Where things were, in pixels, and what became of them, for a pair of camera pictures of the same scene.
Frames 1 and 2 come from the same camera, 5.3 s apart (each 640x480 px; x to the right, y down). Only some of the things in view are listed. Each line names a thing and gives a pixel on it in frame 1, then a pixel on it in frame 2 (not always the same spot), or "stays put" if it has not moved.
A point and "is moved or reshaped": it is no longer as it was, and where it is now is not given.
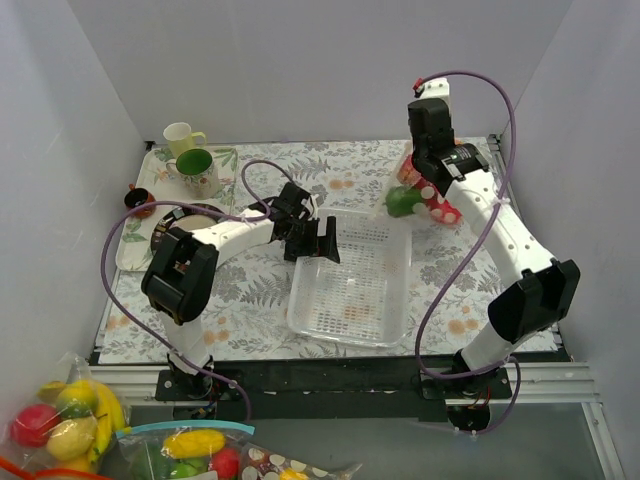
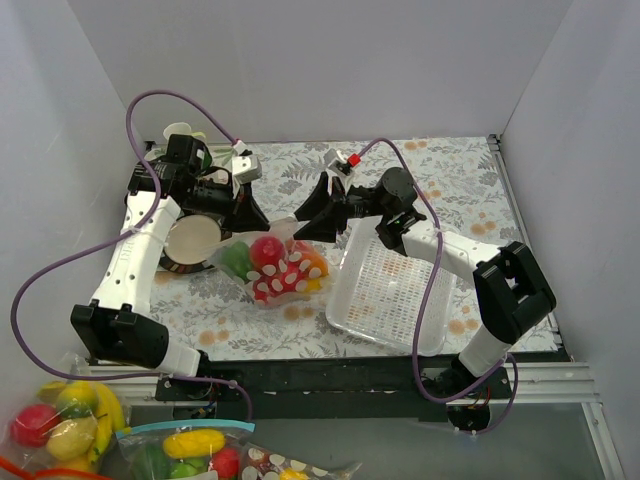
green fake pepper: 399,200 is moved or reshaped
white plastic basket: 365,299 is moved or reshaped
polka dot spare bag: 259,463 stays put
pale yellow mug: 181,138 stays put
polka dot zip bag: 432,204 -> 271,267
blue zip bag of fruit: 180,450 stays put
